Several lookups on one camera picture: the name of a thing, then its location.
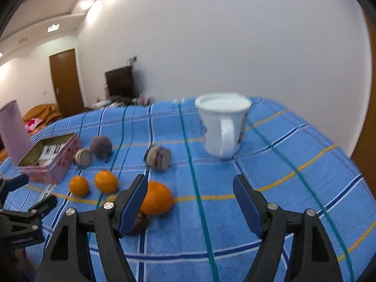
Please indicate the blue plaid blanket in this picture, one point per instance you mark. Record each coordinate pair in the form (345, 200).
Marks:
(264, 167)

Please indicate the pink patterned cushion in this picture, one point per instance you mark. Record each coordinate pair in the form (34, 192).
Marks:
(32, 124)

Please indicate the black television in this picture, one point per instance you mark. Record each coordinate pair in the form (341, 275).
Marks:
(120, 82)

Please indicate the large orange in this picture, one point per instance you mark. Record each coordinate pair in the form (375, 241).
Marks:
(160, 198)

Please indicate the purple radish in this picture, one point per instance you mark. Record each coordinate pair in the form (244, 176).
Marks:
(100, 146)

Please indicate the small orange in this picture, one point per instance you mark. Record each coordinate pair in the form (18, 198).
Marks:
(106, 181)
(79, 186)

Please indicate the white mug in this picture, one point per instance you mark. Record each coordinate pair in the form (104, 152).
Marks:
(217, 129)

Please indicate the small cut radish piece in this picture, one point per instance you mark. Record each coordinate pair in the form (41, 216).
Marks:
(83, 157)

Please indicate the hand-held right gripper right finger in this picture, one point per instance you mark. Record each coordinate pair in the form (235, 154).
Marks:
(246, 202)

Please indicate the white television stand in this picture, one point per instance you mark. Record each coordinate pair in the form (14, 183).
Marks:
(117, 102)

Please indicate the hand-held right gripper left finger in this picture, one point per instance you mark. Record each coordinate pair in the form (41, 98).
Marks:
(135, 202)

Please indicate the newspaper sheet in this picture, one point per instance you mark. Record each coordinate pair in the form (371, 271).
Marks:
(51, 151)

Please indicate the brown wooden door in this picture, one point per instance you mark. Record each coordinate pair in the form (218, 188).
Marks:
(66, 79)

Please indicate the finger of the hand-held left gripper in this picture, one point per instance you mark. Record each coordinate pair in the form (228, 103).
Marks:
(44, 207)
(14, 183)

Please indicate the brown leather sofa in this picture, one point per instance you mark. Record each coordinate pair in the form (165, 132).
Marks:
(44, 111)

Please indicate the pink tin box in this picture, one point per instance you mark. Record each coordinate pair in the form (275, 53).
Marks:
(55, 170)

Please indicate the rectangular ceiling light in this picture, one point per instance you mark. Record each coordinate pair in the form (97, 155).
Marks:
(53, 28)

